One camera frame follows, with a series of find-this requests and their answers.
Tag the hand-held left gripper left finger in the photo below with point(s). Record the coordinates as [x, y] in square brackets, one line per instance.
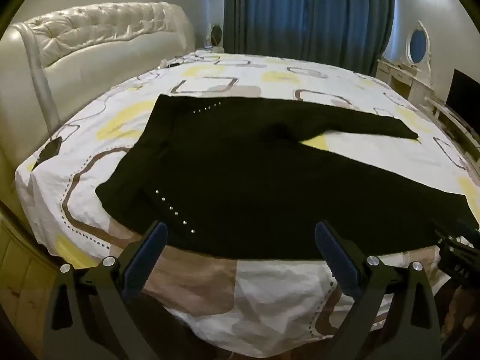
[148, 258]

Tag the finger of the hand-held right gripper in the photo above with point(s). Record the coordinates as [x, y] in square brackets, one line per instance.
[459, 230]

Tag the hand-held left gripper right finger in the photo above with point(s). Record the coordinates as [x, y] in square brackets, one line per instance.
[335, 258]

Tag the black pants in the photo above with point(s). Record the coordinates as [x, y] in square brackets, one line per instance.
[240, 187]

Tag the patterned white bed sheet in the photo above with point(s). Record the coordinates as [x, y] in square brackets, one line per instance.
[112, 131]

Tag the black television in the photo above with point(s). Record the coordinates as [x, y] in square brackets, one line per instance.
[465, 97]

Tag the dark phone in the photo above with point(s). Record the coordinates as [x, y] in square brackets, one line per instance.
[48, 150]

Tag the white dressing table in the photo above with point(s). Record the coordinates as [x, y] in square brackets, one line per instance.
[403, 77]

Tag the oval white-framed mirror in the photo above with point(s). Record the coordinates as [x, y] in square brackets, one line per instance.
[418, 47]

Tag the cream tufted headboard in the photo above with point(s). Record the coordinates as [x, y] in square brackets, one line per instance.
[93, 45]

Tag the small round fan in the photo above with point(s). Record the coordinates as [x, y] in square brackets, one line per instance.
[216, 35]

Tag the blue curtain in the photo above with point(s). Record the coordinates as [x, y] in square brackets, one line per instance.
[262, 11]
[348, 15]

